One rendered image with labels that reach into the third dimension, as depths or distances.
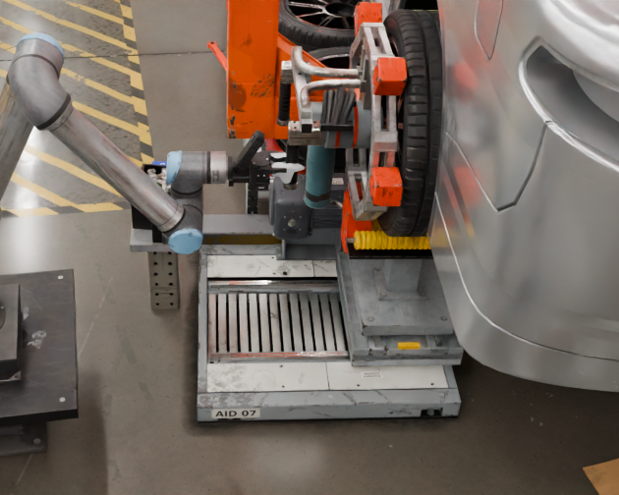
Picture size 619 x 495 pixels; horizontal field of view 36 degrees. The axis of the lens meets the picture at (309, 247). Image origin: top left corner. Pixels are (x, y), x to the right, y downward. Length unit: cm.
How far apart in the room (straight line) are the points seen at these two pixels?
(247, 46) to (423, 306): 102
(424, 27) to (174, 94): 218
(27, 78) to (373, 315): 135
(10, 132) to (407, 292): 138
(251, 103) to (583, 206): 166
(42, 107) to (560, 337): 130
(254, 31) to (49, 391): 129
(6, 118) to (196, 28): 279
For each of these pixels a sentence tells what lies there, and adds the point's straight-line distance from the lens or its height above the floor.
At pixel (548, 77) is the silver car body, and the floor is 146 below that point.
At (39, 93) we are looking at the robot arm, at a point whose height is 114.
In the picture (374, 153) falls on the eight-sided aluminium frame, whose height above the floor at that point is 93.
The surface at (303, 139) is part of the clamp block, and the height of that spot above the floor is 92.
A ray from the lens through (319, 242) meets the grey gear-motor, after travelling 355.
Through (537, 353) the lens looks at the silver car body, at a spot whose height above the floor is 88.
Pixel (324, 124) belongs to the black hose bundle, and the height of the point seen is 98.
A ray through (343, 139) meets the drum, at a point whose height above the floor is 84.
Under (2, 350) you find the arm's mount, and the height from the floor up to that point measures 39.
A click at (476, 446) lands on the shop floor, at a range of 307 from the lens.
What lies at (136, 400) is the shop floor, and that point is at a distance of 310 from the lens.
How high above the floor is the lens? 230
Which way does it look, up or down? 39 degrees down
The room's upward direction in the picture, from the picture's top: 5 degrees clockwise
